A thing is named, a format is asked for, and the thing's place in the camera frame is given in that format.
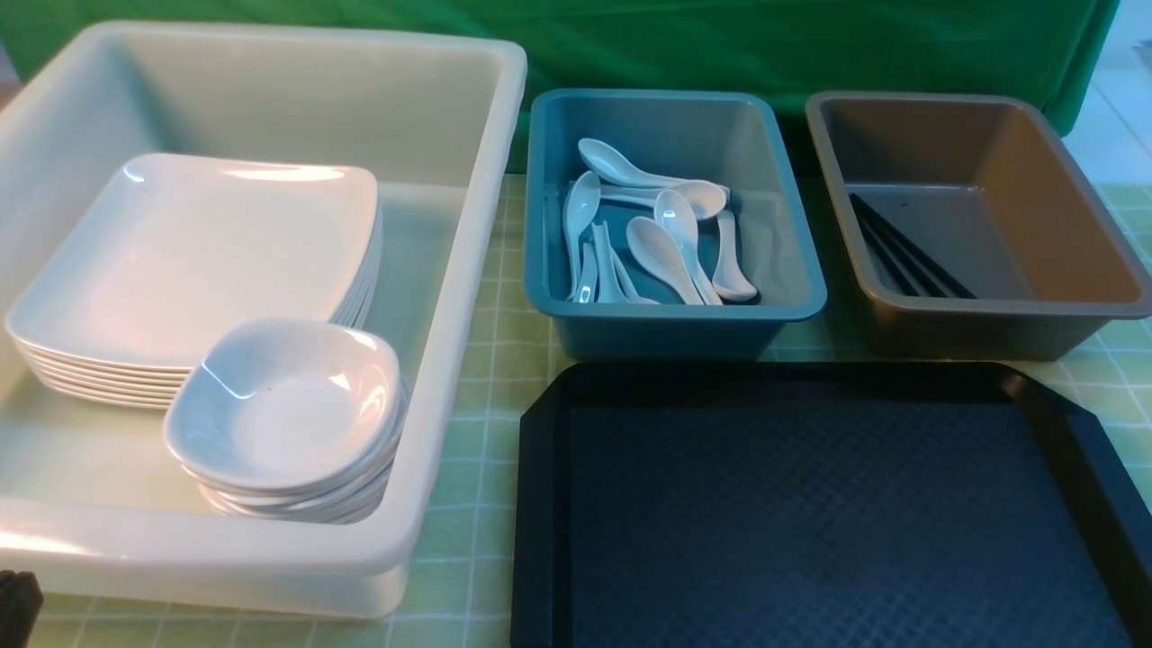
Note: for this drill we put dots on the brown plastic bin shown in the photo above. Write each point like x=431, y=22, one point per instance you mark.
x=985, y=187

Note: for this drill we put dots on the green checkered tablecloth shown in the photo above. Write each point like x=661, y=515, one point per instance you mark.
x=459, y=587

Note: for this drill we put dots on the large white plastic tub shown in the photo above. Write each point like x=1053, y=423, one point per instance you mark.
x=93, y=503

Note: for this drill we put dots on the stack of white plates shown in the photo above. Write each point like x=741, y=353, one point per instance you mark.
x=125, y=382

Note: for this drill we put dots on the teal plastic bin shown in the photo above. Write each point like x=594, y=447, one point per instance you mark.
x=732, y=139

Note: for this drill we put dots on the white ceramic soup spoon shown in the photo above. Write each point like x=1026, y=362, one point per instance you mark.
x=658, y=254

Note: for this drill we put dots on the stack of white bowls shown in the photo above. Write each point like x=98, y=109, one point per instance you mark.
x=350, y=499

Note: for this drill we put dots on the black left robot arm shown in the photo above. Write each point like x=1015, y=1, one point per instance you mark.
x=21, y=603

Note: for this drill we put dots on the black plastic serving tray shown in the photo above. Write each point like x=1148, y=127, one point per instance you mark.
x=822, y=505

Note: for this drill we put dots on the green backdrop cloth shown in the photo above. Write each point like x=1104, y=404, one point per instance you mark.
x=1040, y=52

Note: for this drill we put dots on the chopsticks in brown bin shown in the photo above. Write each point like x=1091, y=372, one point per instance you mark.
x=914, y=272

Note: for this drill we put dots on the white soup spoon in bin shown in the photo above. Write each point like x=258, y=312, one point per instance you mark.
x=587, y=282
x=706, y=198
x=675, y=214
x=580, y=208
x=610, y=165
x=615, y=284
x=729, y=280

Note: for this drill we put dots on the large white square plate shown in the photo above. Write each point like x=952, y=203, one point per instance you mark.
x=178, y=250

